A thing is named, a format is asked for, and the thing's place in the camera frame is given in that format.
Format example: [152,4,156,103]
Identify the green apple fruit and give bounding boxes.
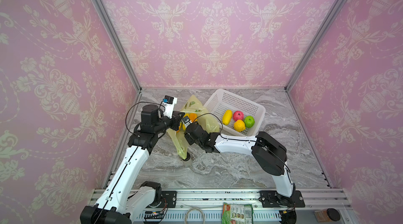
[243,116,255,128]

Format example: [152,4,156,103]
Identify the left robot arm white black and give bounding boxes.
[80,97,185,224]

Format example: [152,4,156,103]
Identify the aluminium front rail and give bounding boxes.
[88,188,353,209]

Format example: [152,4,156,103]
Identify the left camera black cable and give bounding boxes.
[125,101,164,135]

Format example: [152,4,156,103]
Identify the brown jar black lid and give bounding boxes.
[314,208,341,223]

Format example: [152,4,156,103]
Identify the green snack packet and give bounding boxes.
[221,203,253,224]

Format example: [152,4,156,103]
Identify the yellow plastic bag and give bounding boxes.
[167,95,222,160]

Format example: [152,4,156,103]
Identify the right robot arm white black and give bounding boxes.
[185,122,296,208]

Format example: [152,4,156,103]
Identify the yellow lemon fruit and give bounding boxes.
[222,110,233,125]

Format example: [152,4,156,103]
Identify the white plastic basket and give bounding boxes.
[204,89,266,136]

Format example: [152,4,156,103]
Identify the orange round fruit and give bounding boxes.
[234,120,246,132]

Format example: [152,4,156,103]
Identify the pink red round fruit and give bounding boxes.
[233,111,244,122]

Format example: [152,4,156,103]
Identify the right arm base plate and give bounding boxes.
[259,190,305,208]

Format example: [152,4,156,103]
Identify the grey coiled cable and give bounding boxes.
[184,207,206,224]

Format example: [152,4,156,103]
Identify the orange papaya fruit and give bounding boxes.
[188,113,198,122]

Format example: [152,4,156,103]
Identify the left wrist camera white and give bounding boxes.
[162,96,177,119]

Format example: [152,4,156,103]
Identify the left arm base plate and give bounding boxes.
[146,190,177,208]

